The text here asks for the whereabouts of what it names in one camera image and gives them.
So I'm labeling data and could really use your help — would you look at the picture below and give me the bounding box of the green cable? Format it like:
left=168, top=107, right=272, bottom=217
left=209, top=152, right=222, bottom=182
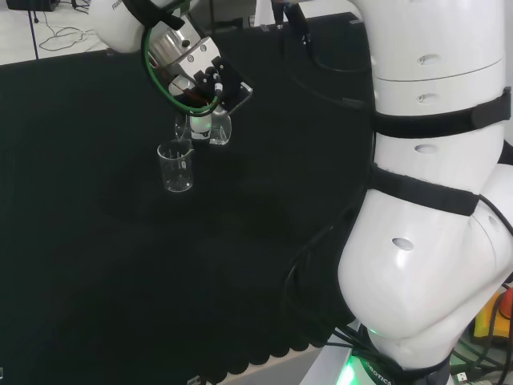
left=140, top=23, right=220, bottom=118

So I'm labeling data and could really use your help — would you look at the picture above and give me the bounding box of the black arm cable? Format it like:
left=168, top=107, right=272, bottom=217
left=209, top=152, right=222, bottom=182
left=282, top=218, right=362, bottom=350

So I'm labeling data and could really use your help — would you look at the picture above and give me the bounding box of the black bench cloth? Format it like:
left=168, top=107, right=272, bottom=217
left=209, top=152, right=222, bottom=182
left=0, top=11, right=380, bottom=377

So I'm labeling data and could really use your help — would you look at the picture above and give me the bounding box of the small clear glass beaker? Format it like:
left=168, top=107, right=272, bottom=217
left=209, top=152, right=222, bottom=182
left=173, top=113, right=233, bottom=147

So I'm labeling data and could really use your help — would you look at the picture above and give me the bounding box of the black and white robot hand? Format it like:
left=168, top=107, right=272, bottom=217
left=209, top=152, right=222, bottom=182
left=187, top=113, right=214, bottom=151

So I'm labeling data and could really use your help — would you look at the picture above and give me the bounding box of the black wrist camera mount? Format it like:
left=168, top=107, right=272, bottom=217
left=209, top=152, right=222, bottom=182
left=194, top=55, right=255, bottom=118

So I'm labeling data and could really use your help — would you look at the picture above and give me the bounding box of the yellow stop button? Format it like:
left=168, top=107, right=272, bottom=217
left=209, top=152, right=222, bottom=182
left=472, top=283, right=513, bottom=351

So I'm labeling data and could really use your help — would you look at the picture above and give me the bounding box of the tall clear graduated beaker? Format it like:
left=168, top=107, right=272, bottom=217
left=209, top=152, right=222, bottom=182
left=156, top=140, right=196, bottom=193

